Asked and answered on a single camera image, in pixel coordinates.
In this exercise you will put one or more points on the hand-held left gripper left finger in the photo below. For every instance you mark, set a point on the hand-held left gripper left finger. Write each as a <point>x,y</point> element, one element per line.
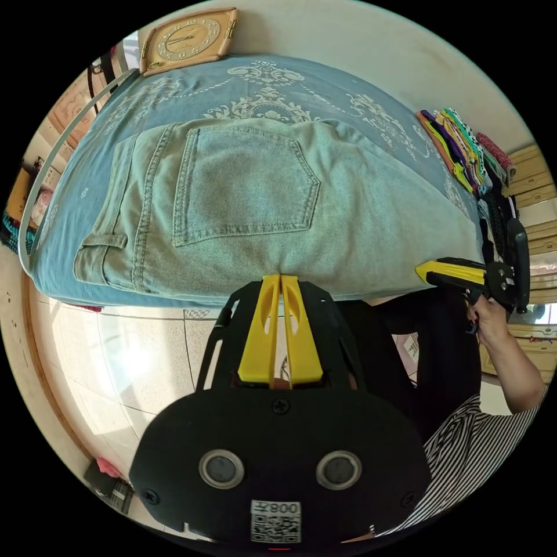
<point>254,348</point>

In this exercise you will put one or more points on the person's right forearm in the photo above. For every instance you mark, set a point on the person's right forearm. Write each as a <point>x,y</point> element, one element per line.
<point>515,374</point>

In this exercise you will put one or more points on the person's right hand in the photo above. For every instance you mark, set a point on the person's right hand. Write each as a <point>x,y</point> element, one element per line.
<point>489,322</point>

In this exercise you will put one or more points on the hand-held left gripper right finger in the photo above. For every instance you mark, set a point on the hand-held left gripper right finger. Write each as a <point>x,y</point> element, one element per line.
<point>306,348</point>

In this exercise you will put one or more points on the pile of clothes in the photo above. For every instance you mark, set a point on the pile of clothes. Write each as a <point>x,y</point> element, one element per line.
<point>461,148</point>

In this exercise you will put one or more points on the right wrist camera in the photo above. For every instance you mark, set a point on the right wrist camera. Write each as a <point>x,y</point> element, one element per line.
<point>518,265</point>

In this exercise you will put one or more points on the beige square wall clock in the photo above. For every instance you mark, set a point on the beige square wall clock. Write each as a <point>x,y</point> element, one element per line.
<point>185,41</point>

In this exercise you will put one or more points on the person's body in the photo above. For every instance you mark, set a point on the person's body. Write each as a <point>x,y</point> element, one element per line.
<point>461,457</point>

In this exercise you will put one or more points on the bed with blue printed sheet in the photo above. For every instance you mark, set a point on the bed with blue printed sheet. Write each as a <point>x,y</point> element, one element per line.
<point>182,98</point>

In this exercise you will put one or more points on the blue denim pants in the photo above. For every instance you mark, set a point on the blue denim pants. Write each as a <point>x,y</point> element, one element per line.
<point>261,196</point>

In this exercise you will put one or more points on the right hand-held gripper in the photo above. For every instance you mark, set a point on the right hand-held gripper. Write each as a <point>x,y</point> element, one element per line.
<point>498,278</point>

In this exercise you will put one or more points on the wooden cupboard with drawers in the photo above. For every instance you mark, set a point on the wooden cupboard with drawers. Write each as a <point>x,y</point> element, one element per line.
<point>537,182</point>

